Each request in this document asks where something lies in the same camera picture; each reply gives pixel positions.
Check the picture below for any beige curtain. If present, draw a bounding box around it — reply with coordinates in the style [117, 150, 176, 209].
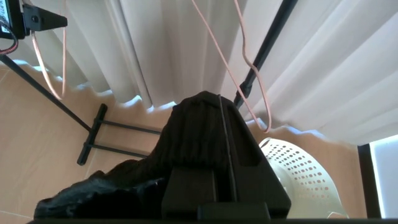
[0, 0, 398, 146]

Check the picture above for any white laundry basket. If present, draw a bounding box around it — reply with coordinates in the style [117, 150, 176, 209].
[258, 137, 349, 218]

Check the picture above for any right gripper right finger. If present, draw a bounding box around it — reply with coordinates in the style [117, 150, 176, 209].
[219, 95, 292, 218]

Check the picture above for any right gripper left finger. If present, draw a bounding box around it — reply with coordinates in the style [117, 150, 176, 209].
[161, 166, 218, 218]

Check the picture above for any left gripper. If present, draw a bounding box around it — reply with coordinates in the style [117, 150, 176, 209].
[0, 0, 68, 40]

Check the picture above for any black garment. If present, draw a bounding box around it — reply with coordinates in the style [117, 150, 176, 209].
[33, 90, 231, 219]

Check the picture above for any black clothes rack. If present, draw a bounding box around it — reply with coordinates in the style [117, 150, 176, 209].
[0, 0, 299, 166]

